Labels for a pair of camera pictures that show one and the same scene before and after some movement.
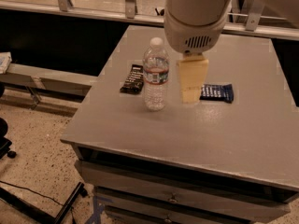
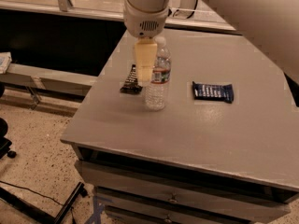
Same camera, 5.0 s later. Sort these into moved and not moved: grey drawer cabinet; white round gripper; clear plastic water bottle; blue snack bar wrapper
Moved: white round gripper
Not moved: grey drawer cabinet; clear plastic water bottle; blue snack bar wrapper
